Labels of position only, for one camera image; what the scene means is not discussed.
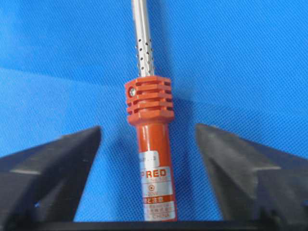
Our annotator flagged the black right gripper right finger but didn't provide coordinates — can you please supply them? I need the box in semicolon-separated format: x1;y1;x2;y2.
195;123;308;231

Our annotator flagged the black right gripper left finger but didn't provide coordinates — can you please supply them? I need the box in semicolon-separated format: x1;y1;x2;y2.
0;126;101;231

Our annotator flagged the orange-handled soldering iron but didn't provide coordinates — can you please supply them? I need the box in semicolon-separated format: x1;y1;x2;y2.
125;0;177;222

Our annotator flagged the blue mesh mat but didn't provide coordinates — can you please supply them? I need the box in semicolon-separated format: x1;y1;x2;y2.
0;0;308;221

